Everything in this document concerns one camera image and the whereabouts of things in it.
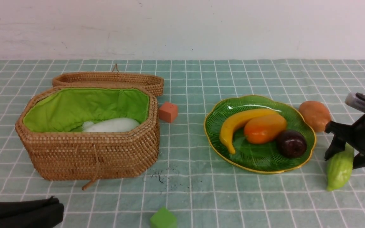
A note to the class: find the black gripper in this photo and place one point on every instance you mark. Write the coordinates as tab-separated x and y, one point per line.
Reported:
343	134

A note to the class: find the light green bitter gourd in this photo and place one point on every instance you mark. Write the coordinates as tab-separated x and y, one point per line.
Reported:
339	168

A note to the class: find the brown potato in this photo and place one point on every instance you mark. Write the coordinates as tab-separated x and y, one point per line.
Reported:
315	114

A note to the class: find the dark purple mangosteen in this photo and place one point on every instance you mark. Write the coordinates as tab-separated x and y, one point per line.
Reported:
291	144

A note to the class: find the orange mango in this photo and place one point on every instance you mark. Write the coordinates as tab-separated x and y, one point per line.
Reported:
264	129

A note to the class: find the yellow banana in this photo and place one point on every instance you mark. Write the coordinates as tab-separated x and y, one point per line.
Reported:
237	121

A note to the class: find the white radish with leaves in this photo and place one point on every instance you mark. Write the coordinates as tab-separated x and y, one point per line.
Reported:
111	125

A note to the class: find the purple eggplant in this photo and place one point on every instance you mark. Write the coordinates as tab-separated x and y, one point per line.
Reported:
42	213

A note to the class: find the green leaf-shaped glass plate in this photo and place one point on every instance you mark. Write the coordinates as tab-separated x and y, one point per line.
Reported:
265	158

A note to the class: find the green checkered tablecloth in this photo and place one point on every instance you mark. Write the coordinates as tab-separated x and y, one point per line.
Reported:
189	178

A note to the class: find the orange foam cube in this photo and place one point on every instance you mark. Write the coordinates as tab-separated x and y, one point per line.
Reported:
168	112

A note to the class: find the green foam cube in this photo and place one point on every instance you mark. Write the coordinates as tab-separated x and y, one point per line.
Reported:
163	219

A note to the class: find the woven wicker basket lid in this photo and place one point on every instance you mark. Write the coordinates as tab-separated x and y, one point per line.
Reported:
151	83

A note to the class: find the woven wicker basket green lining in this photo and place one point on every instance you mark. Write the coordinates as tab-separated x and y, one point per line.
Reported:
50	130

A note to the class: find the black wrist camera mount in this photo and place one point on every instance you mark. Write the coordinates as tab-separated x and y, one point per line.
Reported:
356	101

